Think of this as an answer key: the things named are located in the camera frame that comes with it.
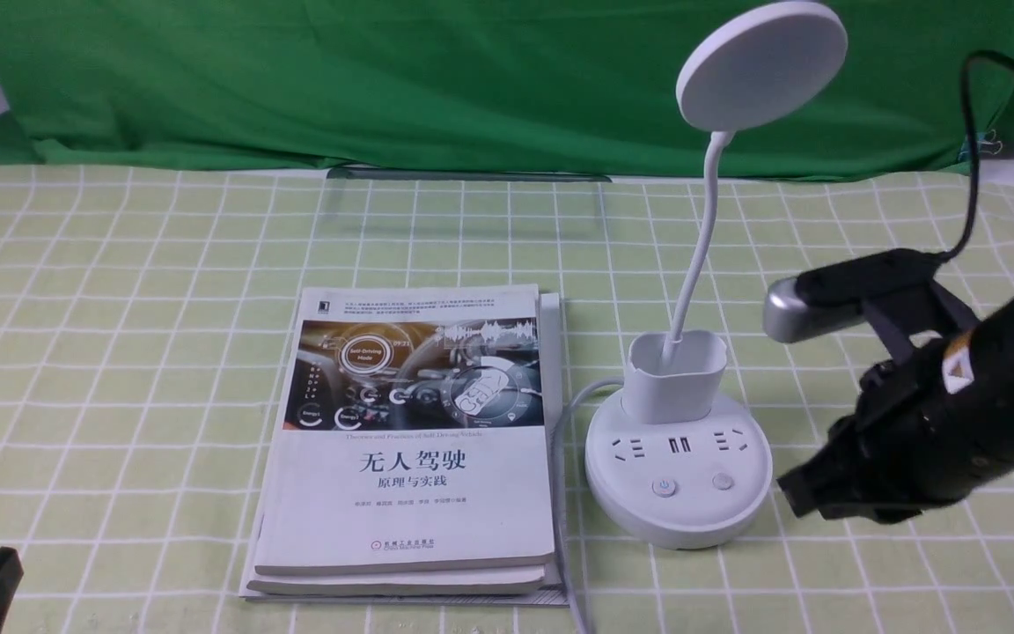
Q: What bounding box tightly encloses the black camera cable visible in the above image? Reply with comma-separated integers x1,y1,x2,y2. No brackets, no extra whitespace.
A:
937,50,1014,263

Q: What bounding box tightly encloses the green checkered tablecloth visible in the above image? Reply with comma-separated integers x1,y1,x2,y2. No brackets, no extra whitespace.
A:
0,168,1014,633

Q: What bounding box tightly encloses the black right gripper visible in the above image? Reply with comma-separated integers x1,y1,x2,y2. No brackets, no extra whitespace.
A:
776,312,1014,526

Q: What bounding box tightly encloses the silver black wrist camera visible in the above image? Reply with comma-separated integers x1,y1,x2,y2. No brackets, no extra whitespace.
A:
763,248,977,365

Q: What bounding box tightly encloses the white book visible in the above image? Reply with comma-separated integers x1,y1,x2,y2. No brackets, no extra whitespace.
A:
246,295,561,596
239,295,571,608

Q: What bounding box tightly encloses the white desk lamp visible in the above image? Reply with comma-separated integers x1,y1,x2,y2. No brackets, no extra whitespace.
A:
584,1,849,549

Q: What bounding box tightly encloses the self-driving textbook top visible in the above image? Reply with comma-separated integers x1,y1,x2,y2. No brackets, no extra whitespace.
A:
254,284,556,578

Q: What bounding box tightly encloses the green backdrop cloth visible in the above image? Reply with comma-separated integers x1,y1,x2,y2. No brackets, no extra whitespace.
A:
0,1,1014,181

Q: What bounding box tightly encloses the white book middle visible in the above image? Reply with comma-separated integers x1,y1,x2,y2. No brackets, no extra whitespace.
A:
246,295,561,596

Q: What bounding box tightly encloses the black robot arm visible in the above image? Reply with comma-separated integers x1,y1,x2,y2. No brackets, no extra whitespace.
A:
763,248,1014,525

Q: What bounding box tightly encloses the white book bottom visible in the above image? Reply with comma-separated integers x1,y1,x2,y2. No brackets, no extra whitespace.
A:
239,295,571,608

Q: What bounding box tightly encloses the white lamp power cord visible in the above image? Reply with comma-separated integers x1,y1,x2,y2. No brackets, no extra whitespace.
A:
551,377,627,634

